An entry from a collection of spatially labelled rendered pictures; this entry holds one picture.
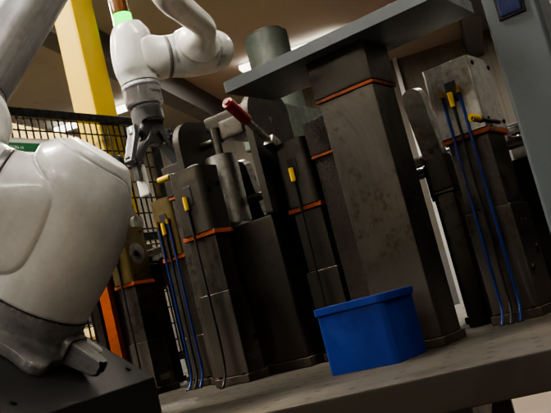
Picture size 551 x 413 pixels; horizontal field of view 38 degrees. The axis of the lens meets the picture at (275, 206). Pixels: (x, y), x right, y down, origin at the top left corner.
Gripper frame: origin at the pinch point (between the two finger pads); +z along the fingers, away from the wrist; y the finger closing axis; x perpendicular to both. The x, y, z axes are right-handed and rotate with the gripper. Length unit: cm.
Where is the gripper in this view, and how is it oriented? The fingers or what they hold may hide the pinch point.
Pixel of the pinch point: (165, 190)
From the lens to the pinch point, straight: 188.9
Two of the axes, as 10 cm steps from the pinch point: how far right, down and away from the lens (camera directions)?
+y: 5.6, -0.3, 8.3
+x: -7.9, 2.7, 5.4
